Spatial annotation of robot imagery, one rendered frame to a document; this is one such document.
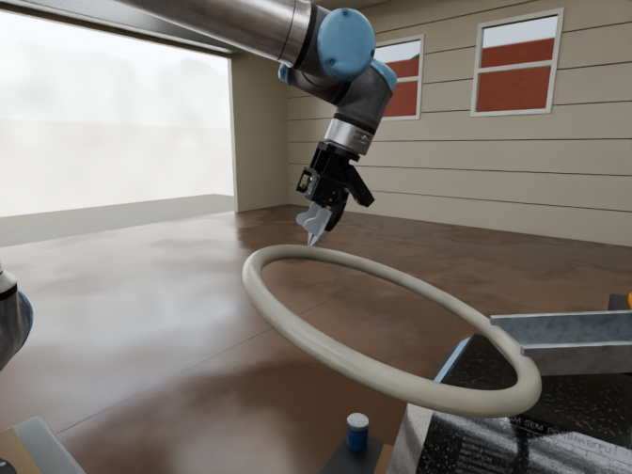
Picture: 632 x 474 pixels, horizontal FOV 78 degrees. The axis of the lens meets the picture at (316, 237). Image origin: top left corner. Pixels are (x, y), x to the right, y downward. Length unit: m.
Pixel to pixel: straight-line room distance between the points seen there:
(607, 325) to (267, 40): 0.76
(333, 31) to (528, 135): 6.61
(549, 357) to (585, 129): 6.38
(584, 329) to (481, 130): 6.53
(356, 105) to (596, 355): 0.57
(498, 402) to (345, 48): 0.49
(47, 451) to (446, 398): 0.72
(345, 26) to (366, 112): 0.21
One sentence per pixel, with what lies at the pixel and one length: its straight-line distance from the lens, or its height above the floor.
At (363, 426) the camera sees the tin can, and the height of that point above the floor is 0.14.
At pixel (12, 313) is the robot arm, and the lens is 0.84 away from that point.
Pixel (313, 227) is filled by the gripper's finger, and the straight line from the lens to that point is 0.79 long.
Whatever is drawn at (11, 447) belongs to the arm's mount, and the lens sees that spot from 0.92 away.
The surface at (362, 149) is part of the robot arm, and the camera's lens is 0.77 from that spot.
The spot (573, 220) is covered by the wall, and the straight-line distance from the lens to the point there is 7.10.
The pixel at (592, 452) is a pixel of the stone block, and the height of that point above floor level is 0.81.
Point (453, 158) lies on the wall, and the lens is 7.43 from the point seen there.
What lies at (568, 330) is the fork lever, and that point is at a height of 1.06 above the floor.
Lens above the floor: 1.39
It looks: 13 degrees down
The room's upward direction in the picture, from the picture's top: straight up
